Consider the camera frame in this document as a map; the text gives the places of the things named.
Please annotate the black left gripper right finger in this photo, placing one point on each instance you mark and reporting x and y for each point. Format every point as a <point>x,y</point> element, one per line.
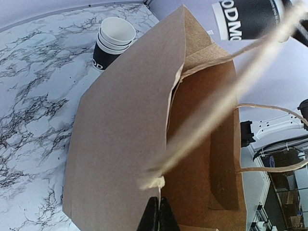
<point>167,220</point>

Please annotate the stack of paper coffee cups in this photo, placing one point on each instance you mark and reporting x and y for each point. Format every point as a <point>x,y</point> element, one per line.
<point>114,37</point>

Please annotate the brown paper bag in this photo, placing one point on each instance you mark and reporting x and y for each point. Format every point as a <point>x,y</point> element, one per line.
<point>163,121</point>

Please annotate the single black coffee cup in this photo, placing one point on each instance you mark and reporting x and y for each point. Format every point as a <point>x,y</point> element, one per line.
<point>248,19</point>

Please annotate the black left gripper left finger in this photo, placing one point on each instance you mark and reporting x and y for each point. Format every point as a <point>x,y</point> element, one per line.
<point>150,217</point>

